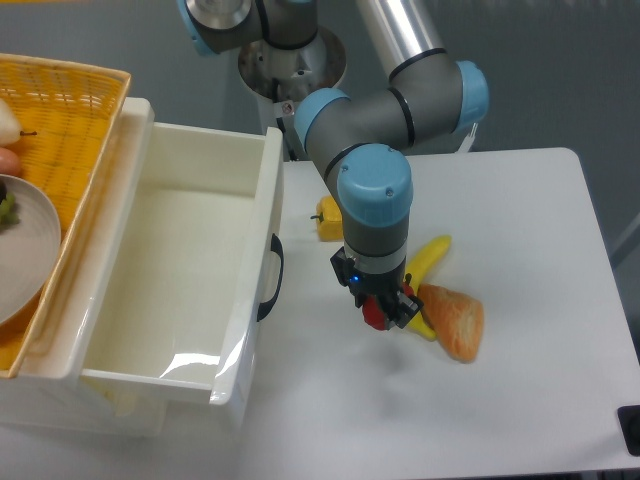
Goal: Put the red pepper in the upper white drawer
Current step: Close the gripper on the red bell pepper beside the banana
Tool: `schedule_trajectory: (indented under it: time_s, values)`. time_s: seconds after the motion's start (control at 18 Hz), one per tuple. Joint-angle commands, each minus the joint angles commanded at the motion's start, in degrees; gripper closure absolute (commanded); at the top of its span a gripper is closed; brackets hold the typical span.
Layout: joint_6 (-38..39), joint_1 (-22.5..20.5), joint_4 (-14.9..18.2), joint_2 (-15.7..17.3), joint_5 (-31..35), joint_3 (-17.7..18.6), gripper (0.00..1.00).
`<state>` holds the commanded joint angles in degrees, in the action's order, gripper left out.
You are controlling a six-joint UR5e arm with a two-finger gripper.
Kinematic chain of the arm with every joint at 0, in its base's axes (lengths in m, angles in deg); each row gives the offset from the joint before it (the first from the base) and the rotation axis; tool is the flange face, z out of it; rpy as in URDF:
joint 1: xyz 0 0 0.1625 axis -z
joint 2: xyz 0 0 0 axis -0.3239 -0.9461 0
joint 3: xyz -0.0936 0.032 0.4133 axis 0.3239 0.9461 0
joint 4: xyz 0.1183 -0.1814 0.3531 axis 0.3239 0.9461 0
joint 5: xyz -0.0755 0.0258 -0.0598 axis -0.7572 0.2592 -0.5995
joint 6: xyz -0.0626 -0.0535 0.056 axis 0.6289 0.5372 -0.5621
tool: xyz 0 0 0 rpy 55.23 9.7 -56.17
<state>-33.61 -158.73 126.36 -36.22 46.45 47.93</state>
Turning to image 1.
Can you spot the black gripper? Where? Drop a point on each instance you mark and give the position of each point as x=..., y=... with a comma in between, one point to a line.
x=379, y=276

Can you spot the red bell pepper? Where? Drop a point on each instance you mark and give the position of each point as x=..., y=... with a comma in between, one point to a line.
x=372, y=310

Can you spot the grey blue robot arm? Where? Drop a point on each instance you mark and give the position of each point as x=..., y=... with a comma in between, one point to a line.
x=356, y=145

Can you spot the yellow bell pepper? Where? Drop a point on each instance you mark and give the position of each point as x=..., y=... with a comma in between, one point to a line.
x=328, y=220

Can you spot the white upper drawer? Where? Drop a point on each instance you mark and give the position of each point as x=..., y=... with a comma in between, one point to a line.
x=179, y=317

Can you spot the white drawer cabinet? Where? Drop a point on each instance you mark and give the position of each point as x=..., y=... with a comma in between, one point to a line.
x=50, y=389

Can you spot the yellow banana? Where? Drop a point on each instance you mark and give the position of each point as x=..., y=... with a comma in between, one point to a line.
x=416, y=271

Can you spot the orange bread wedge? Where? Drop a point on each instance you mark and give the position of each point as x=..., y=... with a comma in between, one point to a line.
x=456, y=318

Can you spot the black corner device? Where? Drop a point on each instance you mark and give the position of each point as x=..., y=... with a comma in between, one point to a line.
x=629, y=420

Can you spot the grey ribbed plate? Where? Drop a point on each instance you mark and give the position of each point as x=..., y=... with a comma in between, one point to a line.
x=29, y=247

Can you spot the yellow woven basket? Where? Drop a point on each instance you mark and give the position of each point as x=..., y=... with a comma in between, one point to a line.
x=74, y=109

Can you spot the green grapes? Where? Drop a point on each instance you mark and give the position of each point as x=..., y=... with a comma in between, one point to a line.
x=8, y=209

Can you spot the pink peach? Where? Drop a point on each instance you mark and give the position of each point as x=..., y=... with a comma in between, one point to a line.
x=10, y=163

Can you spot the white pear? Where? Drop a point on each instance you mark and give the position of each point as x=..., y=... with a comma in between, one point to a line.
x=11, y=130

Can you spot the black drawer handle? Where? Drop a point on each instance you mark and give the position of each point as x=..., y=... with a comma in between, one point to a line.
x=276, y=262

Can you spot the white table bracket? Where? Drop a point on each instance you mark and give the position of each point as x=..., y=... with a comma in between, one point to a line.
x=468, y=141

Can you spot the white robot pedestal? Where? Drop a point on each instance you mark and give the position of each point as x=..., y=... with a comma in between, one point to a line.
x=281, y=79

